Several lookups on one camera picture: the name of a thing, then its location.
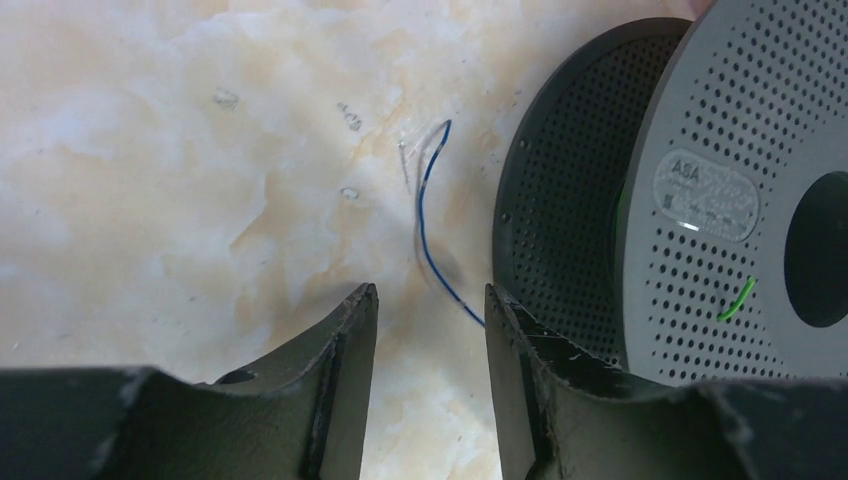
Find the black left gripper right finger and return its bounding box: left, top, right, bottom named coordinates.
left=485, top=284, right=699, bottom=479

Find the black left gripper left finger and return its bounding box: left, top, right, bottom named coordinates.
left=192, top=283, right=379, bottom=479

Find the black cable spool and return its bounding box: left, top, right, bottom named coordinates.
left=493, top=1, right=847, bottom=385

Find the thin blue wire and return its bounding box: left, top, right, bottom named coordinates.
left=415, top=119, right=488, bottom=329

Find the green wire on spool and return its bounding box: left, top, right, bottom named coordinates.
left=715, top=276, right=758, bottom=325

